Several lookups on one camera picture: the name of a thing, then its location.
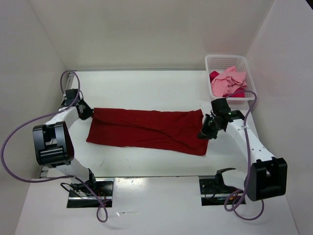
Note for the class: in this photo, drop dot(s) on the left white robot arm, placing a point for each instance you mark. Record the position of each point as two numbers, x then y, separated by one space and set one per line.
54 148

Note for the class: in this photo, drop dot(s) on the white plastic basket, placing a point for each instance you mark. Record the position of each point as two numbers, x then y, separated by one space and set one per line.
220 63

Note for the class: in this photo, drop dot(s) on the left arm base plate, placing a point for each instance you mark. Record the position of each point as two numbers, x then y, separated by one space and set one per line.
80 197

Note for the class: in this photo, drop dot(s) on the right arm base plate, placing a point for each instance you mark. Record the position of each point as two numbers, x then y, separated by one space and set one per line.
211 193

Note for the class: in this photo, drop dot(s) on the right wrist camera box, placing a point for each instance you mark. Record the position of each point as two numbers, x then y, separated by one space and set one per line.
220 106

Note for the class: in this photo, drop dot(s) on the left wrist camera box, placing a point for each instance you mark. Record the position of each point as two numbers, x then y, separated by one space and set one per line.
70 96

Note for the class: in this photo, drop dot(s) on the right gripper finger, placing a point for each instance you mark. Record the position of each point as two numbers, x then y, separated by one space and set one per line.
205 126
210 134

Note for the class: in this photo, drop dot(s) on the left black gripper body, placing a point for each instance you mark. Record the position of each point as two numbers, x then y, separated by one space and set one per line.
86 110

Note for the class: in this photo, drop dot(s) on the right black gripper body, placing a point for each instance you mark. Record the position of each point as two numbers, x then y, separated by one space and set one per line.
217 128

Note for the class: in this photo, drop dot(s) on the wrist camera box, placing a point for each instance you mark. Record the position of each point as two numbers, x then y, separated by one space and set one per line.
220 106
70 96

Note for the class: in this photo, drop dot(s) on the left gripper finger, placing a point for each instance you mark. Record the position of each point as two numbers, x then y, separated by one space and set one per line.
85 115
86 107

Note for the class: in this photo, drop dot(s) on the light pink t shirt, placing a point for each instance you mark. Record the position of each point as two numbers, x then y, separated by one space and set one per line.
227 82

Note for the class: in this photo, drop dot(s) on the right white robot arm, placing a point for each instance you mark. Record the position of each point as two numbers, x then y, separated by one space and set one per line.
266 176

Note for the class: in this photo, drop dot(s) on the dark red t shirt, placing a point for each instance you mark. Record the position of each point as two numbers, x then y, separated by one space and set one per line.
175 131

